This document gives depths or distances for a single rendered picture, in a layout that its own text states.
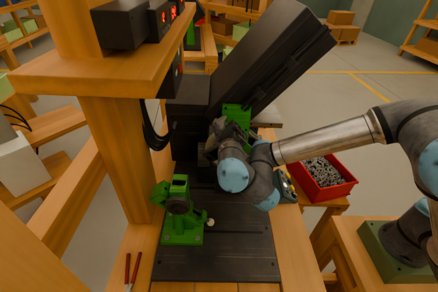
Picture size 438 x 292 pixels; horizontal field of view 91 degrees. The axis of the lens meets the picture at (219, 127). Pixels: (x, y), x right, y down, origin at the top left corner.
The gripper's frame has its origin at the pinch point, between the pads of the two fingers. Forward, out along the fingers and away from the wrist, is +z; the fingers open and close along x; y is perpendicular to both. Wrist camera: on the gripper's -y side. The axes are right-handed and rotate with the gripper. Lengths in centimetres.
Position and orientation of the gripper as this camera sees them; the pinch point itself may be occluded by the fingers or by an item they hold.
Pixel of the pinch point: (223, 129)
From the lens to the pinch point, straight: 83.8
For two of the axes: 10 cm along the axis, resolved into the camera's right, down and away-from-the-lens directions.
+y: 7.3, -6.3, -2.6
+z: 0.0, -3.8, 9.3
